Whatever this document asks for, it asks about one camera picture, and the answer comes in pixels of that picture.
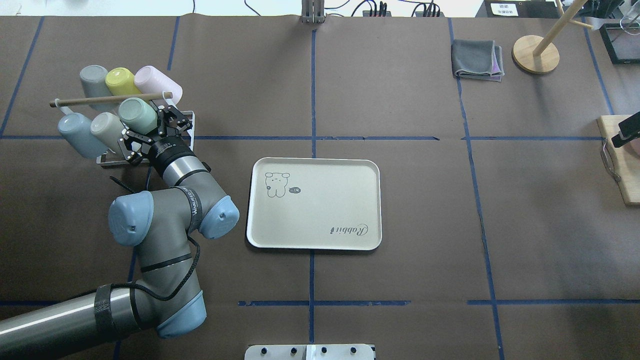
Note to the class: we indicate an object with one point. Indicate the cream white cup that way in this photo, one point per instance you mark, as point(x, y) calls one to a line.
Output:
point(107, 127)

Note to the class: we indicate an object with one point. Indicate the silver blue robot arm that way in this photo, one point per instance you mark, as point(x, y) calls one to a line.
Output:
point(158, 225)

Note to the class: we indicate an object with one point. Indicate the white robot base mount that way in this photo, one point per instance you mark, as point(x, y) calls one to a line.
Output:
point(336, 351)

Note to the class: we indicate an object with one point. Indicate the cream rabbit tray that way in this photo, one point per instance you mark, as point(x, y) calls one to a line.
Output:
point(315, 203)

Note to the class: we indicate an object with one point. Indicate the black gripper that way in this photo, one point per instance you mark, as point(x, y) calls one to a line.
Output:
point(163, 148)

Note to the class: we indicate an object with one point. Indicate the grey folded cloth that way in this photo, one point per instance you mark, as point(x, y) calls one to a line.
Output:
point(477, 59)

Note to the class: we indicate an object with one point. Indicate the white wire cup rack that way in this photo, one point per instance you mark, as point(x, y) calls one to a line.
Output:
point(156, 100)

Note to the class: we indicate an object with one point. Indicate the black glass rack tray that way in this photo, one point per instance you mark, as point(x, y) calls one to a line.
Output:
point(622, 46)

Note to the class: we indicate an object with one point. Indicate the yellow cup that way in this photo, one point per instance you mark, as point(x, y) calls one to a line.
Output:
point(121, 82)

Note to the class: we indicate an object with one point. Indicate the aluminium frame post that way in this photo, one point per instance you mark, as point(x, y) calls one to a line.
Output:
point(313, 12)

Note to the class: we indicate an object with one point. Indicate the grey cup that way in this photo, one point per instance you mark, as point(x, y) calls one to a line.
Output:
point(93, 81)

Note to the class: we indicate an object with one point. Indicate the pink cup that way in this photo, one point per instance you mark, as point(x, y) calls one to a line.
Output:
point(149, 79)

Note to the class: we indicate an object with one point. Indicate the wooden mug tree stand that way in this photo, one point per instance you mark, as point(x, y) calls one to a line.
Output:
point(538, 55)

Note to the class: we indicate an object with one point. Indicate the green cup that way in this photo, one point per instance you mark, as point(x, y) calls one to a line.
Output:
point(138, 115)

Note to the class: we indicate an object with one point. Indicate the bamboo cutting board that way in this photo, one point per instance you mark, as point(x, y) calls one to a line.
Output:
point(622, 163)

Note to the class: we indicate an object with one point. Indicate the blue cup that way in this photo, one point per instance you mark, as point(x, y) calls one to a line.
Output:
point(75, 128)

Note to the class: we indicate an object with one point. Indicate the black box with label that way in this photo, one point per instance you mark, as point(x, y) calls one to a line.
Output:
point(534, 9)

